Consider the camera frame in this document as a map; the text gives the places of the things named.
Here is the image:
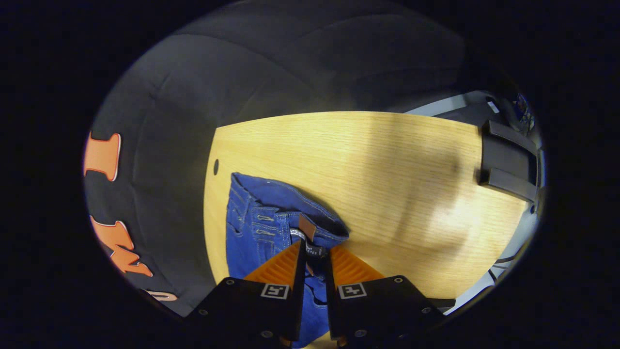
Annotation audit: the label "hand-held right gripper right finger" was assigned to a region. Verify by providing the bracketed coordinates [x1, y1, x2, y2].
[323, 245, 445, 349]

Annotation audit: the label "blue jeans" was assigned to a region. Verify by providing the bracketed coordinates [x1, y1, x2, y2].
[226, 173, 350, 349]

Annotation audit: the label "black backdrop cloth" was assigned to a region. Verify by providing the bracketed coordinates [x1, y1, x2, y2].
[83, 1, 490, 318]

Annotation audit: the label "black chair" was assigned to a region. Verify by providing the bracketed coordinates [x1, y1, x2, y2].
[477, 119, 542, 203]

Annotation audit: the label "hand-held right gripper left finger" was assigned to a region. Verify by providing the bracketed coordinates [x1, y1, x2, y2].
[186, 239, 307, 349]

